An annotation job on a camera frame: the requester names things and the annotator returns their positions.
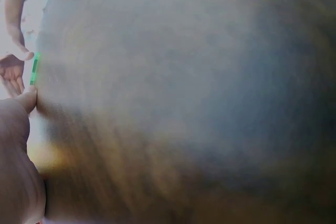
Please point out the person's right fingers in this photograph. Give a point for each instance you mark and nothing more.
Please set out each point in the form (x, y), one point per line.
(13, 75)

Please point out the person's left thumb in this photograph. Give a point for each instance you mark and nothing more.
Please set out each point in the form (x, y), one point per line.
(29, 100)

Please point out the person's right hand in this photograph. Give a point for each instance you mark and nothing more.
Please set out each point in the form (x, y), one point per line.
(14, 32)

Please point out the green strip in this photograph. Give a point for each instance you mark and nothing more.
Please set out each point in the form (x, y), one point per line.
(35, 69)

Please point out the person's left hand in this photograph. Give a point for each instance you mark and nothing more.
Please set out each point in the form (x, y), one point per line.
(15, 161)

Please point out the person's right thumb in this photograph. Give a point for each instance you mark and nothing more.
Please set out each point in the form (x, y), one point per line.
(16, 30)

